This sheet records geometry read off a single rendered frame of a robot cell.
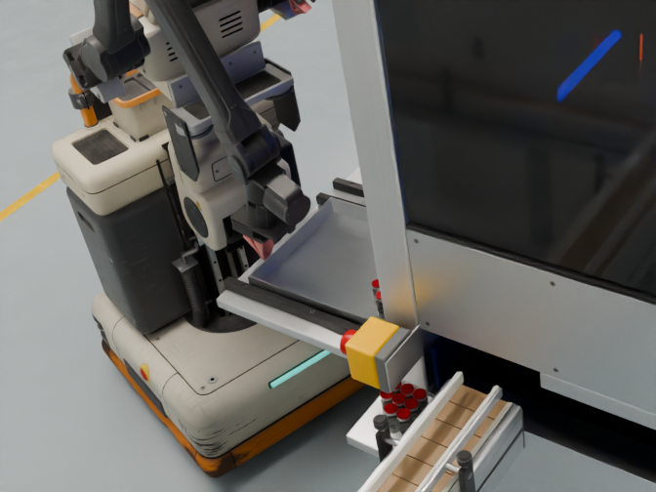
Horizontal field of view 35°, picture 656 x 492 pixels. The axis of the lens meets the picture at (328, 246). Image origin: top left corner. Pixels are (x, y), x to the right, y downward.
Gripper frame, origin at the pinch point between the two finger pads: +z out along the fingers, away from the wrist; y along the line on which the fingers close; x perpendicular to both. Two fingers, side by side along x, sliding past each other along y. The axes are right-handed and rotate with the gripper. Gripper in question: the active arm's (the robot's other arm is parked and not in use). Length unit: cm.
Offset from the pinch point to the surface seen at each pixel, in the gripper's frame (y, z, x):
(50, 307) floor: -120, 114, 30
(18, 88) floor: -250, 136, 128
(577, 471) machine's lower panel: 68, -4, -13
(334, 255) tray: 9.0, 2.0, 8.8
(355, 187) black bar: 1.8, 1.4, 26.3
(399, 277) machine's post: 36.0, -25.4, -12.6
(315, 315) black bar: 16.9, -1.0, -7.7
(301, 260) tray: 4.2, 2.9, 5.0
